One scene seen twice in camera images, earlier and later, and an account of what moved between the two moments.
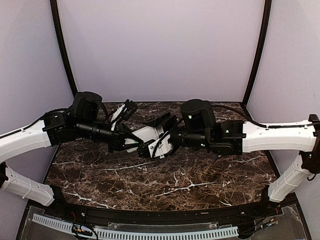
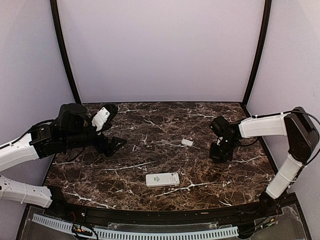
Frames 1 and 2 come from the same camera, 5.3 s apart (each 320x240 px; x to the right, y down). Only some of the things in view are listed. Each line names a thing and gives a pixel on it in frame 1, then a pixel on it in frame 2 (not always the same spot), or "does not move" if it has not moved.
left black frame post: [57, 27] does not move
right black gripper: [165, 120] to [218, 159]
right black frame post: [266, 20] does not move
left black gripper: [120, 133] to [111, 148]
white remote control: [160, 144] to [157, 179]
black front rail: [188, 216] does not move
